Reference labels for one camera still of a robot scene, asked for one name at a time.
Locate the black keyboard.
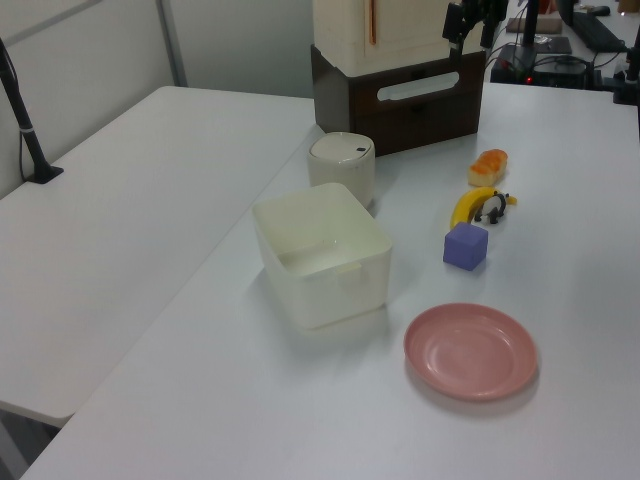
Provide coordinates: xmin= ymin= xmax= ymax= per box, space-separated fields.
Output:
xmin=572 ymin=10 xmax=630 ymax=51

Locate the black electronics box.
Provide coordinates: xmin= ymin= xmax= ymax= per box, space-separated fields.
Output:
xmin=491 ymin=42 xmax=591 ymax=87

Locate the black clamp with bracket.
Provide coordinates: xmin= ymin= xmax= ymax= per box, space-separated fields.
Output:
xmin=612 ymin=47 xmax=640 ymax=106

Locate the cream open plastic box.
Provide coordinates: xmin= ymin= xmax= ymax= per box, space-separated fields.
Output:
xmin=251 ymin=182 xmax=394 ymax=335

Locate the yellow toy banana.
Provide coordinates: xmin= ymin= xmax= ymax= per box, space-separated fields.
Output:
xmin=449 ymin=185 xmax=519 ymax=231

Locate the pink round plate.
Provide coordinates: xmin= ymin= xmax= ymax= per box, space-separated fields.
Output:
xmin=403 ymin=302 xmax=540 ymax=403

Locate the purple foam cube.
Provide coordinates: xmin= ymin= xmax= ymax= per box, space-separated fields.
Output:
xmin=442 ymin=223 xmax=489 ymax=273

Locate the small white lidded bin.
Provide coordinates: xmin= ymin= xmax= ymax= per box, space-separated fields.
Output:
xmin=306 ymin=131 xmax=376 ymax=211

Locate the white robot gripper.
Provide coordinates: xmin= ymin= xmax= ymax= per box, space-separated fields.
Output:
xmin=442 ymin=0 xmax=509 ymax=57

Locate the white toaster oven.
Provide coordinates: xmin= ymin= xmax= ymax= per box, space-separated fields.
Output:
xmin=310 ymin=43 xmax=486 ymax=159

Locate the black camera stand pole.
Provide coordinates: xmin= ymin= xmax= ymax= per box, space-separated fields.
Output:
xmin=0 ymin=37 xmax=65 ymax=186

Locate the cream toy fridge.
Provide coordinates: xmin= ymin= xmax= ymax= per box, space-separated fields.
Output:
xmin=312 ymin=0 xmax=485 ymax=79

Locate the toy bread loaf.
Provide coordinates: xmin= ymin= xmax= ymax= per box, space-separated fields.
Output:
xmin=466 ymin=148 xmax=510 ymax=188

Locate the small panda figurine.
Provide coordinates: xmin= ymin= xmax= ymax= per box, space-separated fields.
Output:
xmin=473 ymin=190 xmax=512 ymax=225

